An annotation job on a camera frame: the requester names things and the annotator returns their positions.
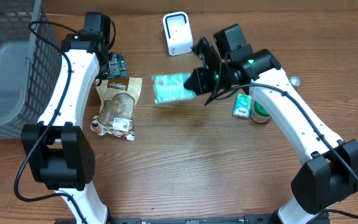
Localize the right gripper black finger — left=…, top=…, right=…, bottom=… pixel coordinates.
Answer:
left=183, top=68, right=212, bottom=95
left=191, top=37, right=221, bottom=73

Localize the brown snack pouch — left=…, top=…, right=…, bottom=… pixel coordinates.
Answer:
left=91, top=77, right=142, bottom=141

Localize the teal snack packet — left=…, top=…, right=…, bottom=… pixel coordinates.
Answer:
left=152, top=73, right=196, bottom=105

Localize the teal white tissue pack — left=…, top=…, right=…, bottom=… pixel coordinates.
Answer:
left=232, top=93, right=252, bottom=119

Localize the green lid white jar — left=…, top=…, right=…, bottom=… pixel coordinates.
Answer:
left=250, top=101, right=270, bottom=123

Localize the yellow liquid plastic bottle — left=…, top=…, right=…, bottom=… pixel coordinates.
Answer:
left=289, top=76, right=301, bottom=89

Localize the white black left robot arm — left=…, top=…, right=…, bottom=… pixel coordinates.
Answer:
left=14, top=29, right=112, bottom=223

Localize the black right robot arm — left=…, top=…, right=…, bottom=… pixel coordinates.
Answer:
left=185, top=39, right=358, bottom=223

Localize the white barcode scanner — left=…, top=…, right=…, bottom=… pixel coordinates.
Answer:
left=162, top=11, right=193, bottom=56

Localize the grey plastic mesh basket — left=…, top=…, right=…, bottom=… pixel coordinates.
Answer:
left=0, top=0, right=62, bottom=139

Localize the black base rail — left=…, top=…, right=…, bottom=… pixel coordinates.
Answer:
left=108, top=214, right=272, bottom=224

